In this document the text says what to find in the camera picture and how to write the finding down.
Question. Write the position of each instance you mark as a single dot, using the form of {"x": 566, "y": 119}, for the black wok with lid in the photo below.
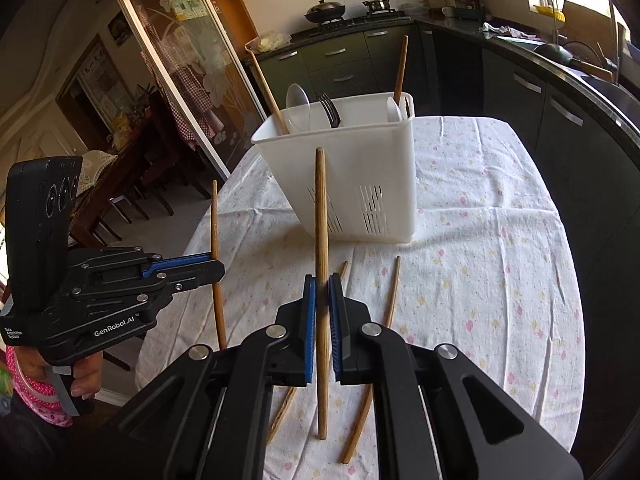
{"x": 325, "y": 10}

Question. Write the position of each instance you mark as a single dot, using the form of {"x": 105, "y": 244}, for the wooden dining table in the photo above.
{"x": 125, "y": 160}

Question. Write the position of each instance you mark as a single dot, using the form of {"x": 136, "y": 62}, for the white floral tablecloth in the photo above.
{"x": 475, "y": 260}

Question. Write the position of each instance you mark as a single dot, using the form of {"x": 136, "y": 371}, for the yellow sponge holder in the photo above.
{"x": 547, "y": 10}

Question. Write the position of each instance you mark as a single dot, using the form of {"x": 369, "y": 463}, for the white rag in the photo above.
{"x": 500, "y": 30}

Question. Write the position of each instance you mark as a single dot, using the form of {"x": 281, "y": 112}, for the green dish tray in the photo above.
{"x": 465, "y": 12}

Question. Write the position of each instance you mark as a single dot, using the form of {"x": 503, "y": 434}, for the brown cardboard sheet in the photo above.
{"x": 585, "y": 20}

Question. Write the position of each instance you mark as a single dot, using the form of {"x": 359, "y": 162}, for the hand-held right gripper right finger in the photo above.
{"x": 334, "y": 330}

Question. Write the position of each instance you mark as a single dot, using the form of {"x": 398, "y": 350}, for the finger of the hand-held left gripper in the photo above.
{"x": 180, "y": 261}
{"x": 200, "y": 275}

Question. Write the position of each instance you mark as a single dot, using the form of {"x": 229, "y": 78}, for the wall calendar poster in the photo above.
{"x": 105, "y": 80}

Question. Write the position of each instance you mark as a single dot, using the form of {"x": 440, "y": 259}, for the gas stove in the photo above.
{"x": 350, "y": 24}

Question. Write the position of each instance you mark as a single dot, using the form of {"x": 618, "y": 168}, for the clear plastic spoon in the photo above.
{"x": 297, "y": 105}

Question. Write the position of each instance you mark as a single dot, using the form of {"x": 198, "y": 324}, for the sliding glass door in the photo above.
{"x": 200, "y": 60}

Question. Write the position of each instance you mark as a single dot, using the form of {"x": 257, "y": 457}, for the white plastic bag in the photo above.
{"x": 272, "y": 41}

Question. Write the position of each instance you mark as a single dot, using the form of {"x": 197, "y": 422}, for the white plastic spoon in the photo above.
{"x": 394, "y": 110}

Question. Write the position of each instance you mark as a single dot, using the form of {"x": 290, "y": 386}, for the person's left hand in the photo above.
{"x": 87, "y": 380}

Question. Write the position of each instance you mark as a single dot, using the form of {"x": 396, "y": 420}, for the dark wall picture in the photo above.
{"x": 119, "y": 27}

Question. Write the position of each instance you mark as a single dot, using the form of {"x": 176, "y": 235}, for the person's left forearm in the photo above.
{"x": 35, "y": 400}

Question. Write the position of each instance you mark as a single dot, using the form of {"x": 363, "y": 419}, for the white plastic utensil holder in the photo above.
{"x": 360, "y": 160}

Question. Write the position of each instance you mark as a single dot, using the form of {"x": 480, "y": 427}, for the red checked apron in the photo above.
{"x": 195, "y": 90}

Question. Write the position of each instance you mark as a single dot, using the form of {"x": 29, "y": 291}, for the dark wooden chair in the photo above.
{"x": 170, "y": 160}

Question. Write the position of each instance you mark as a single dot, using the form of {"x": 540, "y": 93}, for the dark stone countertop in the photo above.
{"x": 550, "y": 64}

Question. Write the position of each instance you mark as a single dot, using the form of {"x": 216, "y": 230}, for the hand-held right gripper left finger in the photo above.
{"x": 310, "y": 330}

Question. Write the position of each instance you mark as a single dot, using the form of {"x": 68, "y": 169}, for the small chrome tap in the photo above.
{"x": 556, "y": 27}

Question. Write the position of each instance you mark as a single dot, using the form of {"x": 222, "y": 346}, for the white lace food cover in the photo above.
{"x": 97, "y": 165}

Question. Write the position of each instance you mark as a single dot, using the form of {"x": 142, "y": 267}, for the tall steel faucet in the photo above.
{"x": 614, "y": 50}

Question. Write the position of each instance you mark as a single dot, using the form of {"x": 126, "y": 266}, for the black pan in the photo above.
{"x": 552, "y": 52}

